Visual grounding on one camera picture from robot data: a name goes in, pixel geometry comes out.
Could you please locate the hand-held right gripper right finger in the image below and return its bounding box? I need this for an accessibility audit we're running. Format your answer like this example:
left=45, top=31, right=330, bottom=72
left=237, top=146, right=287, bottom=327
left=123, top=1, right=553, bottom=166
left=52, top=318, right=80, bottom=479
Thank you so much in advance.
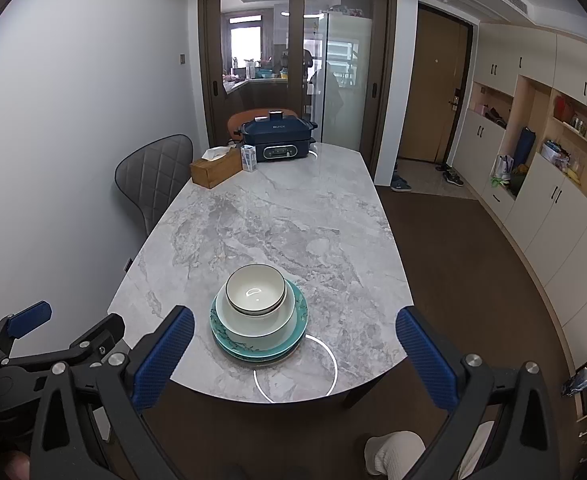
left=395, top=305, right=563, bottom=480

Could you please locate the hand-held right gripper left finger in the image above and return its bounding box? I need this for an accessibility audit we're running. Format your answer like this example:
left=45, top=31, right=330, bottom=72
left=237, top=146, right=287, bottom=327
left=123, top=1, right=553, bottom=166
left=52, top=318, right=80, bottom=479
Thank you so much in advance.
left=30, top=305, right=196, bottom=480

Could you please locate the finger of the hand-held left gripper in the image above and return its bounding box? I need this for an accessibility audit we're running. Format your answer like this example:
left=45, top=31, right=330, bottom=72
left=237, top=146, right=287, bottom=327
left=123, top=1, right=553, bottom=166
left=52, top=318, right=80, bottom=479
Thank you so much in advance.
left=0, top=301, right=53, bottom=357
left=0, top=313, right=126, bottom=370

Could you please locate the teal rimmed floral plate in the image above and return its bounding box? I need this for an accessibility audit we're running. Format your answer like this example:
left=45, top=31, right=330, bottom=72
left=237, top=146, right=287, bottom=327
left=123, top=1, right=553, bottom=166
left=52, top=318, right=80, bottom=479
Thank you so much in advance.
left=210, top=280, right=308, bottom=356
left=213, top=332, right=304, bottom=361

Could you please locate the plain white bowl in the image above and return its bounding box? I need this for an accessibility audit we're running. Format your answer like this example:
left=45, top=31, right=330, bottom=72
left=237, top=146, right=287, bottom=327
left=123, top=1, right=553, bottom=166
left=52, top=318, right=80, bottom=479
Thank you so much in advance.
left=215, top=277, right=297, bottom=349

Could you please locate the white bowl with dark rim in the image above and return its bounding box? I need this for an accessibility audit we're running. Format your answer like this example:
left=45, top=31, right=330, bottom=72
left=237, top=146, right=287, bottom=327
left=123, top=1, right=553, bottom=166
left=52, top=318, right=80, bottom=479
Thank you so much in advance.
left=228, top=300, right=288, bottom=319

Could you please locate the cream bowl with plant pattern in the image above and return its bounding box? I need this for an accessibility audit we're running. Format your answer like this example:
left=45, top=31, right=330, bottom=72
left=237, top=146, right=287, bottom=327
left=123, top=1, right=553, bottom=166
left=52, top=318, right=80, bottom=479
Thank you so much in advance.
left=224, top=263, right=288, bottom=317

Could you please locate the person's left hand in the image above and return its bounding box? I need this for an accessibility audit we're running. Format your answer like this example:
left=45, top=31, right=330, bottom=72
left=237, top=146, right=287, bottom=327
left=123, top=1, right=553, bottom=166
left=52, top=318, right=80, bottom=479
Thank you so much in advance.
left=3, top=450, right=30, bottom=480

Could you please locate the person's white sock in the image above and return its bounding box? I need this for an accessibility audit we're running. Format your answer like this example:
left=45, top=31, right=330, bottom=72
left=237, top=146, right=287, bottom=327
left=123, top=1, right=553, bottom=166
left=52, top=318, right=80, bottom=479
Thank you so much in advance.
left=363, top=420, right=495, bottom=478

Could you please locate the grey quilted chair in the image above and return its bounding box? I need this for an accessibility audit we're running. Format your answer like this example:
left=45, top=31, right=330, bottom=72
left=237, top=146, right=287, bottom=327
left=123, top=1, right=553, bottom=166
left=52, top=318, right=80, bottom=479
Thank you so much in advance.
left=114, top=134, right=194, bottom=241

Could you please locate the pair of black sneakers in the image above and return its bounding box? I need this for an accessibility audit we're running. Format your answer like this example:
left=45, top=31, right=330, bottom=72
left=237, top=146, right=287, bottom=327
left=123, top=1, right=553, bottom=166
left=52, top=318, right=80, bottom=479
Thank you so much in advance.
left=436, top=162, right=465, bottom=187

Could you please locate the wooden tissue box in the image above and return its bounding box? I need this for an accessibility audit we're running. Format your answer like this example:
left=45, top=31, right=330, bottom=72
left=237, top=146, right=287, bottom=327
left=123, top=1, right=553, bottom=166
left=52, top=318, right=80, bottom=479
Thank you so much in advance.
left=190, top=150, right=244, bottom=189

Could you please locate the cream built-in cabinet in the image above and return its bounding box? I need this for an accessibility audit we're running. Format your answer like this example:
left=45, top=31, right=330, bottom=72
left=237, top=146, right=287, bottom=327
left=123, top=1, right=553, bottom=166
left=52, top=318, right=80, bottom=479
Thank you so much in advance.
left=461, top=22, right=587, bottom=371

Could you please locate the white shopping bag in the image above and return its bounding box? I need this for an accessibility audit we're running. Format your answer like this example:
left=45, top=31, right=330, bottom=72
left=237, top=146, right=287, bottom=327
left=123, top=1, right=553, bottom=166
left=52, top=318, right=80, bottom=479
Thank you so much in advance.
left=492, top=154, right=514, bottom=183

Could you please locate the blue bag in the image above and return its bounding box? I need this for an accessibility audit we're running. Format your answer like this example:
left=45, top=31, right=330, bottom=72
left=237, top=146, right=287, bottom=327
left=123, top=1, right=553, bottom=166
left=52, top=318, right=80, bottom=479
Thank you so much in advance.
left=514, top=126, right=537, bottom=168

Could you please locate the orange chair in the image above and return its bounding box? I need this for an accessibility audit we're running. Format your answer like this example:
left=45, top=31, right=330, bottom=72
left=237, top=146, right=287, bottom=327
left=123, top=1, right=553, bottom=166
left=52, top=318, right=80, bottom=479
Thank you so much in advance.
left=226, top=107, right=299, bottom=143

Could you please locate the dark blue electric cooker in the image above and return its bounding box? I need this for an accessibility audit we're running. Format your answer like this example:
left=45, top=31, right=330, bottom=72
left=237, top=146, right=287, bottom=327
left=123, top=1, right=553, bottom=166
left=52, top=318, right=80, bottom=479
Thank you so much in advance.
left=233, top=110, right=319, bottom=163

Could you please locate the brown entrance door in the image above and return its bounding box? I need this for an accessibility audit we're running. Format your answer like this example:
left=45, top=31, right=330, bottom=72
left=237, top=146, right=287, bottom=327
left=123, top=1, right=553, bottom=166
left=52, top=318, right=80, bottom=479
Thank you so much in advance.
left=398, top=2, right=474, bottom=163

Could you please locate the red bag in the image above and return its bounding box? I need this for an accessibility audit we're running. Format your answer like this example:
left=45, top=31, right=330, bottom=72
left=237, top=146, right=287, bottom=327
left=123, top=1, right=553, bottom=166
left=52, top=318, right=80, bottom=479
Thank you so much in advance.
left=553, top=96, right=574, bottom=123

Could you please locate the white refrigerator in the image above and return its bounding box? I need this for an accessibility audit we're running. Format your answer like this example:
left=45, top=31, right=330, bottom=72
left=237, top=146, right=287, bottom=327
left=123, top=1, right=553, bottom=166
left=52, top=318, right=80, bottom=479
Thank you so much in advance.
left=318, top=10, right=374, bottom=156

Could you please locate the brown sliding glass door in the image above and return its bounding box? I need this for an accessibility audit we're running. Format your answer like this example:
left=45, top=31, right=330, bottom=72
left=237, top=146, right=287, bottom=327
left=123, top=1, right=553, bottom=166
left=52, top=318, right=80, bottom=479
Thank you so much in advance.
left=198, top=0, right=393, bottom=171

